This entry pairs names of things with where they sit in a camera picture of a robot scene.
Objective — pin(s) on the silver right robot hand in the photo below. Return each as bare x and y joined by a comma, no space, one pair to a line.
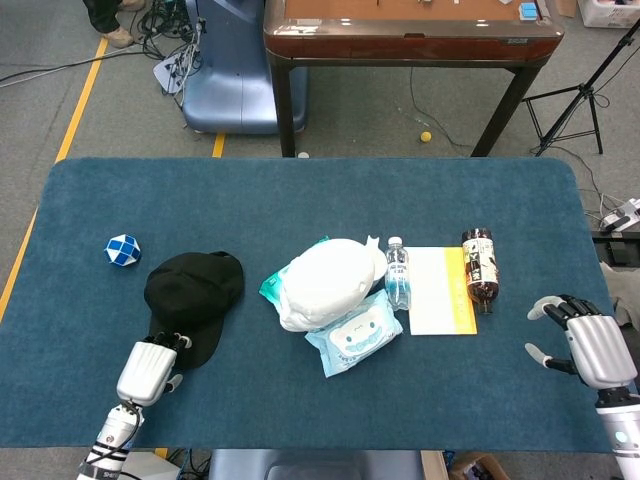
600,350

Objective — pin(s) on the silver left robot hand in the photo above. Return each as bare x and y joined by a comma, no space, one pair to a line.
145,370

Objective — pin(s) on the black baseball cap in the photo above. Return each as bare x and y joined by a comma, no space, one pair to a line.
195,290

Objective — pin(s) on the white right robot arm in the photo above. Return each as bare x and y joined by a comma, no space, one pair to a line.
622,435

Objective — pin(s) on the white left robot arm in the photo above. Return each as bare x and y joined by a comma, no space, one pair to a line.
112,435

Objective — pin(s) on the white foam mannequin head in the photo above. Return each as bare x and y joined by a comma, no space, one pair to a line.
325,285

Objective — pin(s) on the blue white snake cube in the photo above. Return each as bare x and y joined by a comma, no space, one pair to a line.
122,249

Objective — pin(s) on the white power strip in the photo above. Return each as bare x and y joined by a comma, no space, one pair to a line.
620,217

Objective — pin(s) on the brown tea bottle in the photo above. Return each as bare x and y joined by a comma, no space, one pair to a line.
481,270

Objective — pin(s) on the green tissue pack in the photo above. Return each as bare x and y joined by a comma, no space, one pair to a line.
272,287

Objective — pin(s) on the open cardboard box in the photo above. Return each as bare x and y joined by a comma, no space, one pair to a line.
475,467

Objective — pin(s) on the white yellow Lexicon book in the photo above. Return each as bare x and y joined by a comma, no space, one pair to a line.
430,290

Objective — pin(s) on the blue table mat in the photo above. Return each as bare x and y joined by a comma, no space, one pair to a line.
250,210

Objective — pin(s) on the grey blue robot chest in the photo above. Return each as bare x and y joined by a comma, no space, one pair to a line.
315,465

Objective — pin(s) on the light blue wet wipes pack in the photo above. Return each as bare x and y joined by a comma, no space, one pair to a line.
350,340

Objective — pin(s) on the clear water bottle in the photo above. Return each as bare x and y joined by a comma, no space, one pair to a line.
398,280

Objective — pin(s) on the black tripod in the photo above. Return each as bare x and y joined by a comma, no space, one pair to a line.
581,89

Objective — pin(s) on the yellow ball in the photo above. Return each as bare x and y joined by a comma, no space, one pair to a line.
425,137

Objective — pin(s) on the blue machine base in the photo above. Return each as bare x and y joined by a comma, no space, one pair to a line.
235,90

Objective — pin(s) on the white plastic basket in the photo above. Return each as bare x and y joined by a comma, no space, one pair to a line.
610,15

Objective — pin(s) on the blue mahjong tile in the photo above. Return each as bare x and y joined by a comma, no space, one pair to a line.
527,12

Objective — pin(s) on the person in black trousers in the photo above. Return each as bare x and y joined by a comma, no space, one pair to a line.
102,15

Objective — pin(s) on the brown mahjong table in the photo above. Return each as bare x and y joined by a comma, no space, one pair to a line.
400,45

